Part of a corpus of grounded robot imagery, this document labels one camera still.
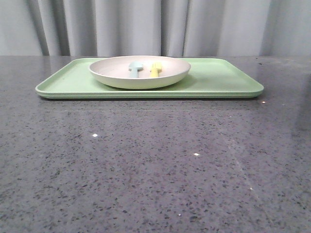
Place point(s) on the yellow plastic fork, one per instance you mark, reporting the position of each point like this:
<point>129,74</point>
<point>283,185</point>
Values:
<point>156,68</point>

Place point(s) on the cream round plate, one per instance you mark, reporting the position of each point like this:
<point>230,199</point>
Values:
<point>115,71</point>

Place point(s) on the green plastic tray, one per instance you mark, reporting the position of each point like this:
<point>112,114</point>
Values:
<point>207,78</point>

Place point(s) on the light blue spoon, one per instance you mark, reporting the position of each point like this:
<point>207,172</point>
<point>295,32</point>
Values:
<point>134,68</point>

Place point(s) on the grey pleated curtain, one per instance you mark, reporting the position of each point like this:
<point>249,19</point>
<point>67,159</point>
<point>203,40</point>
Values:
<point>175,28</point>

